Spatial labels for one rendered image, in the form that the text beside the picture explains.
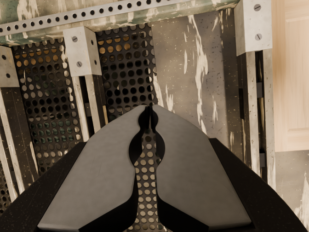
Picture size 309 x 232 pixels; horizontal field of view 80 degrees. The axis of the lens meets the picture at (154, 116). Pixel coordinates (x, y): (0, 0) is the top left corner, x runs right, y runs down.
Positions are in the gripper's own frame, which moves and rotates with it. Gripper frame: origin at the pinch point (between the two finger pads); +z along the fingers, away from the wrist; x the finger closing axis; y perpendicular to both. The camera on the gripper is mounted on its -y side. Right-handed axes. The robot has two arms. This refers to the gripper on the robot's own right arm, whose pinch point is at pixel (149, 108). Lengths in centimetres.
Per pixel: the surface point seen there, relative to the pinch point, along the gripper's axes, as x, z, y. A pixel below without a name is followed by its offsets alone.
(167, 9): 3.8, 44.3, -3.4
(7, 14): -41, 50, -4
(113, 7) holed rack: -10.1, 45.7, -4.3
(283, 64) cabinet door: 34, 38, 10
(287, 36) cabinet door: 35, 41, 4
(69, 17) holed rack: -23, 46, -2
